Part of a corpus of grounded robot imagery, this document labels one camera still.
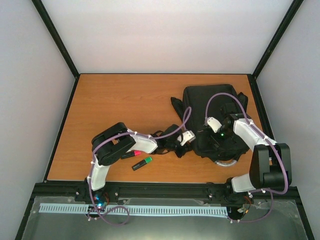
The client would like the black student backpack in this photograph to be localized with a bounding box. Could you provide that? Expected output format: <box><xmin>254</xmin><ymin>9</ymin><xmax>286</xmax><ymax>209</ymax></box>
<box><xmin>170</xmin><ymin>84</ymin><xmax>249</xmax><ymax>167</ymax></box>

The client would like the green black highlighter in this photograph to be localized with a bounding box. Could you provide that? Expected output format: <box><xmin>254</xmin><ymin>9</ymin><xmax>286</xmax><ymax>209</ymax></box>
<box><xmin>131</xmin><ymin>156</ymin><xmax>153</xmax><ymax>171</ymax></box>

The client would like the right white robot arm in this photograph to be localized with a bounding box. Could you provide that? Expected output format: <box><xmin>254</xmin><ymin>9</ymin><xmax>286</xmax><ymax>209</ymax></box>
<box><xmin>205</xmin><ymin>106</ymin><xmax>292</xmax><ymax>195</ymax></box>

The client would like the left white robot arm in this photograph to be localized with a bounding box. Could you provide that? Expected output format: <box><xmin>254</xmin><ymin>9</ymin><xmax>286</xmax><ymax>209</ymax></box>
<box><xmin>86</xmin><ymin>122</ymin><xmax>196</xmax><ymax>202</ymax></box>

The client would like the pink black highlighter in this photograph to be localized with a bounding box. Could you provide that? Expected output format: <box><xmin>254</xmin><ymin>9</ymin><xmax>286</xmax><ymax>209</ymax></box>
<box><xmin>120</xmin><ymin>150</ymin><xmax>142</xmax><ymax>160</ymax></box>

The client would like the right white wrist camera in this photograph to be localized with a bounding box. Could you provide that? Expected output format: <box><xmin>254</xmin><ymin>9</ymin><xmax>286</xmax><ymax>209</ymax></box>
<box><xmin>205</xmin><ymin>117</ymin><xmax>222</xmax><ymax>133</ymax></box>

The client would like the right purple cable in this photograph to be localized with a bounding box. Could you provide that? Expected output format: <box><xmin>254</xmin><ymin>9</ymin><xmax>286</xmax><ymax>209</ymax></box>
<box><xmin>204</xmin><ymin>92</ymin><xmax>288</xmax><ymax>225</ymax></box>

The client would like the purple cable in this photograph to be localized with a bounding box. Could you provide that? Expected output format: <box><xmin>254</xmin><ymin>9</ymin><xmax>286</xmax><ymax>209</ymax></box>
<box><xmin>87</xmin><ymin>106</ymin><xmax>193</xmax><ymax>226</ymax></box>
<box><xmin>204</xmin><ymin>92</ymin><xmax>288</xmax><ymax>225</ymax></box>

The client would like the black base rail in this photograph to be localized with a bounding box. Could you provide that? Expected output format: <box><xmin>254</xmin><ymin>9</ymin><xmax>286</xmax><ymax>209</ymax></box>
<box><xmin>33</xmin><ymin>181</ymin><xmax>241</xmax><ymax>207</ymax></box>

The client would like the light blue cable duct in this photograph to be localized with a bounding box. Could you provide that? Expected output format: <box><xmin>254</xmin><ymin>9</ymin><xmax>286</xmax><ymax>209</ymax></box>
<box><xmin>38</xmin><ymin>203</ymin><xmax>228</xmax><ymax>218</ymax></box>

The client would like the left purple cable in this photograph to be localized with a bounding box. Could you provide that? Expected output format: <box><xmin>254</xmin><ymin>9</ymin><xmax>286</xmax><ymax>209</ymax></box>
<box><xmin>87</xmin><ymin>106</ymin><xmax>193</xmax><ymax>226</ymax></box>

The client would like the right black frame post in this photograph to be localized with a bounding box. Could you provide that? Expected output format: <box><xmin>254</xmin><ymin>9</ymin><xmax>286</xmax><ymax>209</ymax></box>
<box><xmin>252</xmin><ymin>0</ymin><xmax>304</xmax><ymax>81</ymax></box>

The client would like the black frame post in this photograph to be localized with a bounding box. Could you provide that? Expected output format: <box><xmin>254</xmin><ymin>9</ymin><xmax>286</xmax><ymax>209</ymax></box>
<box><xmin>31</xmin><ymin>0</ymin><xmax>80</xmax><ymax>80</ymax></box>
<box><xmin>252</xmin><ymin>0</ymin><xmax>304</xmax><ymax>81</ymax></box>

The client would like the left black frame post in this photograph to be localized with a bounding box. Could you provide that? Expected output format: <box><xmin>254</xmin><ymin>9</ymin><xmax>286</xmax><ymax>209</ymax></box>
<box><xmin>31</xmin><ymin>0</ymin><xmax>80</xmax><ymax>80</ymax></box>

